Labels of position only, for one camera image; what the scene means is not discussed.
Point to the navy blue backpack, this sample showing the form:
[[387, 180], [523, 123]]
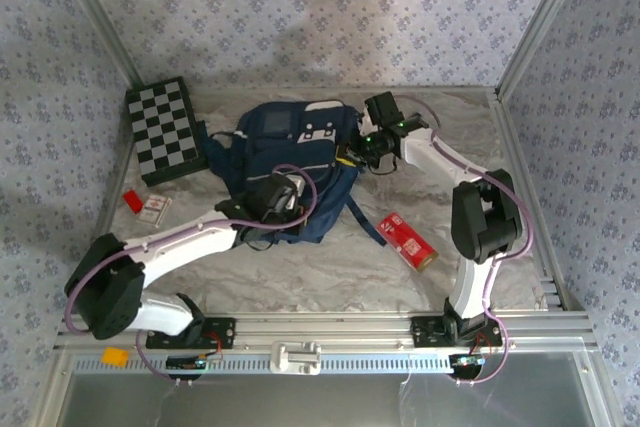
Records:
[[265, 157]]

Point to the red rectangular box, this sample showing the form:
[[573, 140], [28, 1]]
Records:
[[405, 242]]

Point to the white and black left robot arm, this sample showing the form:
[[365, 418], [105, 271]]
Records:
[[190, 247]]

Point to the playing card box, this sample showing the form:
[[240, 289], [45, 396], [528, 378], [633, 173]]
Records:
[[155, 207]]

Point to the black grey chessboard box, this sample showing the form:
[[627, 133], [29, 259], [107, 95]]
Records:
[[160, 127]]

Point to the small red block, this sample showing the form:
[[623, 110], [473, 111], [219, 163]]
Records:
[[133, 200]]

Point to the white plastic latch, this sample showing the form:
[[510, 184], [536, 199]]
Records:
[[295, 358]]

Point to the left circuit board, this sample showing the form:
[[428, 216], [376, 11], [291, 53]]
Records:
[[186, 362]]

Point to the circuit board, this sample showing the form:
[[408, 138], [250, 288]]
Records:
[[186, 362], [466, 360]]

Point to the grey metal panel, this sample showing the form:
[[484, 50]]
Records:
[[320, 402]]

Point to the orange block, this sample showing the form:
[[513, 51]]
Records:
[[115, 357]]

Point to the right circuit board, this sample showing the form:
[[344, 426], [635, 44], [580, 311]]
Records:
[[466, 360]]

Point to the aluminium back rail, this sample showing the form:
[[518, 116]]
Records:
[[450, 90]]

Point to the aluminium rail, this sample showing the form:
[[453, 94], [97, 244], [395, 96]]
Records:
[[325, 329], [450, 90], [116, 177], [512, 147]]

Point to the aluminium right side rail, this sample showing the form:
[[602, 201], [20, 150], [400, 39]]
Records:
[[512, 147]]

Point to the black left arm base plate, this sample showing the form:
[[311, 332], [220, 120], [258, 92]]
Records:
[[225, 332]]

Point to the aluminium front rail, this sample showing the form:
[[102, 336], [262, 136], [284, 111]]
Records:
[[325, 329]]

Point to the aluminium left side rail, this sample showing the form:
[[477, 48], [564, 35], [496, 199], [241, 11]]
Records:
[[116, 177]]

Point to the aluminium right corner post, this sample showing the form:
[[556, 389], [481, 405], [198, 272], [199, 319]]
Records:
[[540, 22]]

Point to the aluminium corner post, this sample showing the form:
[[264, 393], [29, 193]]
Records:
[[540, 22], [100, 22]]

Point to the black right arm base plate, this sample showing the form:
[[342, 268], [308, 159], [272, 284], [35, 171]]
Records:
[[425, 331]]

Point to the aluminium left corner post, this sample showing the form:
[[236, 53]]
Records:
[[100, 22]]

